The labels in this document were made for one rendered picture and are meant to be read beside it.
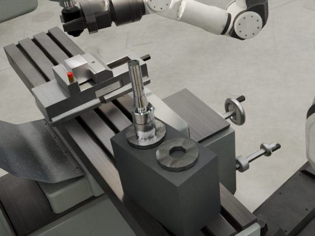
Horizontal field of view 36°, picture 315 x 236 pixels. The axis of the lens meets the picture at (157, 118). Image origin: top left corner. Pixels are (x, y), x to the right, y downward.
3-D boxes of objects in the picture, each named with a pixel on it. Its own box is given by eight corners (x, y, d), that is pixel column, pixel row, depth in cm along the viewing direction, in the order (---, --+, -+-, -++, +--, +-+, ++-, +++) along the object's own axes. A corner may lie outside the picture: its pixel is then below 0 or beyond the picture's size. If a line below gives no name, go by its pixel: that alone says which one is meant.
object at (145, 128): (160, 127, 106) (156, 106, 102) (150, 140, 103) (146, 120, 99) (141, 122, 108) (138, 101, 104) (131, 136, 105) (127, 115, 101)
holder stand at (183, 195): (158, 166, 125) (148, 106, 112) (221, 211, 111) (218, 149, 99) (123, 193, 119) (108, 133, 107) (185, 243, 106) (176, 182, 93)
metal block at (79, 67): (83, 70, 151) (79, 54, 147) (91, 78, 146) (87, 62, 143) (68, 76, 149) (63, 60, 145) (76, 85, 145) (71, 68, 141)
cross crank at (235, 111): (234, 111, 194) (234, 87, 186) (253, 126, 186) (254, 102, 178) (202, 128, 188) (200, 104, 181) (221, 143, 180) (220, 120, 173)
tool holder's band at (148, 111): (156, 106, 102) (156, 102, 102) (146, 120, 99) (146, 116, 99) (138, 101, 104) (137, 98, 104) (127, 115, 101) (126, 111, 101)
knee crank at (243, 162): (273, 143, 190) (274, 132, 186) (284, 151, 186) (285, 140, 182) (230, 168, 182) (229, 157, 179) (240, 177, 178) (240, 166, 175)
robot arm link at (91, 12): (76, -8, 130) (118, -18, 132) (84, 24, 136) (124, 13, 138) (84, 12, 121) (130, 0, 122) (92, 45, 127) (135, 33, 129)
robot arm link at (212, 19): (181, 18, 139) (240, 38, 144) (187, 29, 131) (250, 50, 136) (195, -17, 135) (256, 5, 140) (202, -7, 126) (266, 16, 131)
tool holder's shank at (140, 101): (151, 104, 102) (144, 60, 94) (144, 113, 100) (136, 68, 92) (138, 101, 103) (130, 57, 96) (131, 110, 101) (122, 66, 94)
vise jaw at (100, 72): (96, 60, 155) (93, 49, 153) (114, 77, 146) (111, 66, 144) (79, 67, 153) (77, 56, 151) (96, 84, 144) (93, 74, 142)
